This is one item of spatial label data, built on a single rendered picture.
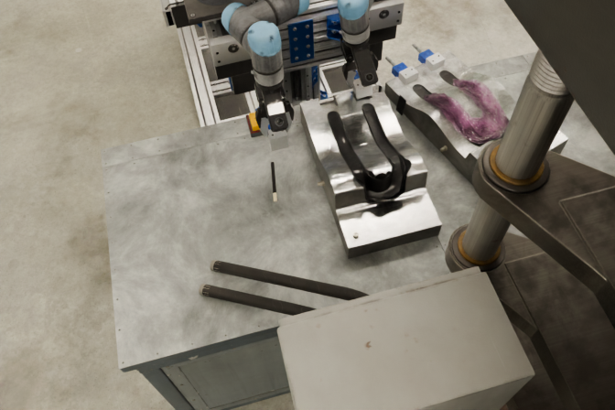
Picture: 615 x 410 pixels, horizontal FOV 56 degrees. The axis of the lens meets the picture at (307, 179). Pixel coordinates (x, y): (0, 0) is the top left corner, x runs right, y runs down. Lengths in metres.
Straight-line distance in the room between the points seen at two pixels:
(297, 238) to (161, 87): 1.74
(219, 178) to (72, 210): 1.21
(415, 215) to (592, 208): 0.79
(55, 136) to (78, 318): 1.00
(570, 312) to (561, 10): 0.61
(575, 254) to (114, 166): 1.39
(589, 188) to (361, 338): 0.37
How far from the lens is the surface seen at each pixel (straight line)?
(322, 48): 2.13
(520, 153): 0.80
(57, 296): 2.65
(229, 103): 2.72
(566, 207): 0.85
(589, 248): 0.83
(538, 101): 0.73
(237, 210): 1.67
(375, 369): 0.78
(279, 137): 1.61
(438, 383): 0.78
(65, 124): 3.17
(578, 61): 0.57
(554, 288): 1.08
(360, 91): 1.75
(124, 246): 1.69
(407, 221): 1.58
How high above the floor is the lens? 2.21
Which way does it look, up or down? 56 degrees down
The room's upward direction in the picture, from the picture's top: 3 degrees counter-clockwise
